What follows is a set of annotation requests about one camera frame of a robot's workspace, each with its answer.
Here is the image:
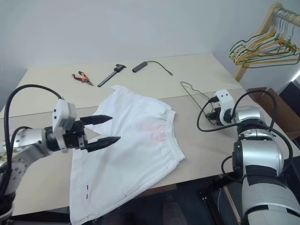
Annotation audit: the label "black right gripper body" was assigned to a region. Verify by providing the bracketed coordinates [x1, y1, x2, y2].
[210, 105, 223, 124]

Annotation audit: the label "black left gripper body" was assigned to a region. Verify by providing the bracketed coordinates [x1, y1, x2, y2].
[61, 120, 89, 151]

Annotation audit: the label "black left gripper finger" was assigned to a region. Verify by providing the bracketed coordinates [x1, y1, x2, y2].
[85, 136, 121, 153]
[80, 114, 113, 126]

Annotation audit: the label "bare wire hanger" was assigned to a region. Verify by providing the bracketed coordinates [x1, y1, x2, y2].
[180, 81, 220, 118]

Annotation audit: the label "white shorts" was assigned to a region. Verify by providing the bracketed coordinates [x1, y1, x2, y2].
[69, 84, 186, 224]

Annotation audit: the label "black digital caliper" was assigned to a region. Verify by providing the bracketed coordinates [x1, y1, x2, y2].
[97, 63, 128, 88]

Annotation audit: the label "brown cardboard box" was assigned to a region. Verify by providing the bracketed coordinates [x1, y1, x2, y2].
[245, 87, 300, 143]

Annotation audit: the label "black box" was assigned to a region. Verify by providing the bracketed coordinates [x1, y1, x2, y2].
[278, 79, 300, 113]

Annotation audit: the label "wooden clothes rack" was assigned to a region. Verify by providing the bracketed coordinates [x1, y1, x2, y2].
[234, 2, 300, 83]

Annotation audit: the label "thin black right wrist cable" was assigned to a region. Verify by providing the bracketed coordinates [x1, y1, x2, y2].
[196, 96, 238, 132]

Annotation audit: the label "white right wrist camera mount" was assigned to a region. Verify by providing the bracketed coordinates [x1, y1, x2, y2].
[214, 89, 235, 125]

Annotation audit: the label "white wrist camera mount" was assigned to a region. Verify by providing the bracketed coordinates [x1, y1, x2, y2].
[214, 89, 235, 125]
[52, 98, 77, 141]

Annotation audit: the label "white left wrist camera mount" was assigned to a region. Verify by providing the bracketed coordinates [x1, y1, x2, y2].
[52, 98, 77, 141]

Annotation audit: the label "orange handled pliers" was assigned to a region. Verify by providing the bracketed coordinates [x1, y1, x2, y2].
[71, 70, 95, 87]

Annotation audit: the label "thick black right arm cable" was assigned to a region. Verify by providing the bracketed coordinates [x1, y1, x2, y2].
[221, 90, 294, 181]

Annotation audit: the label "grey USB hub with cable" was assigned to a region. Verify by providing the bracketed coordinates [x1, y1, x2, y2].
[131, 60, 174, 77]

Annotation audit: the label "yellow wire hanger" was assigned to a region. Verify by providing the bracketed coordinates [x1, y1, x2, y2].
[234, 16, 300, 68]

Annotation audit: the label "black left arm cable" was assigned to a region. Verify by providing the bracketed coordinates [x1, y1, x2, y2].
[4, 84, 65, 169]

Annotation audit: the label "green wire hanger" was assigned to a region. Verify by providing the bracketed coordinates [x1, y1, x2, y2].
[229, 14, 299, 60]

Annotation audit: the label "black table frame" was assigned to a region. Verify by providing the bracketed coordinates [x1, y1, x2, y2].
[198, 180, 243, 225]

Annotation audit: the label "white wire hanger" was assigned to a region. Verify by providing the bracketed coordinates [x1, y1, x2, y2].
[241, 9, 300, 69]

